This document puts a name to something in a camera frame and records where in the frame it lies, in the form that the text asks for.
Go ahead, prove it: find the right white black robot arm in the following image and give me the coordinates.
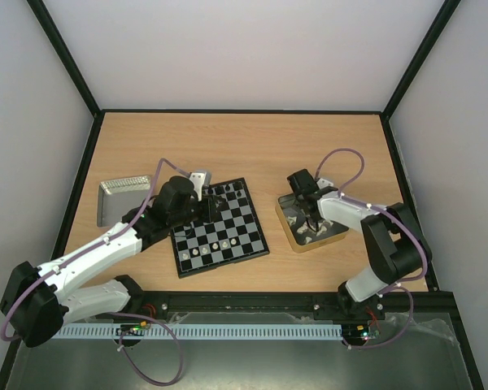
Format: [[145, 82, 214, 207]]
[[287, 169, 432, 319]]

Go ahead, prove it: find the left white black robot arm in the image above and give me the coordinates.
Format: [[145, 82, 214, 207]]
[[0, 172, 224, 348]]

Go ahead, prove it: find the gold square tin tray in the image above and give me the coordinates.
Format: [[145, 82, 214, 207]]
[[275, 194, 349, 253]]

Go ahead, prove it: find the black and silver chessboard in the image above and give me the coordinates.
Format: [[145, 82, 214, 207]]
[[170, 178, 269, 278]]

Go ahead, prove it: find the silver square tin lid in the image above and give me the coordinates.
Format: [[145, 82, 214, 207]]
[[96, 175, 151, 228]]

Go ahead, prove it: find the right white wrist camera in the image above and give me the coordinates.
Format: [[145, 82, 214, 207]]
[[316, 177, 334, 189]]

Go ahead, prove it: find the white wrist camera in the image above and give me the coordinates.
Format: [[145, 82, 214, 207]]
[[189, 170, 211, 201], [316, 177, 334, 189]]

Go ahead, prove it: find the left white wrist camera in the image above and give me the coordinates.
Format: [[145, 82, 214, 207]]
[[189, 170, 211, 201]]

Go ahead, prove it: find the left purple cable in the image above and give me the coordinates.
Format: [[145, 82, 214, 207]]
[[0, 158, 192, 386]]

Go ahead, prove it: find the black metal frame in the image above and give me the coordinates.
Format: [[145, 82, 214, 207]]
[[0, 1, 484, 389]]

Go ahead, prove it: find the light blue cable duct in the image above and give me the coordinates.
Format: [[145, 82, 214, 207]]
[[54, 323, 342, 340]]

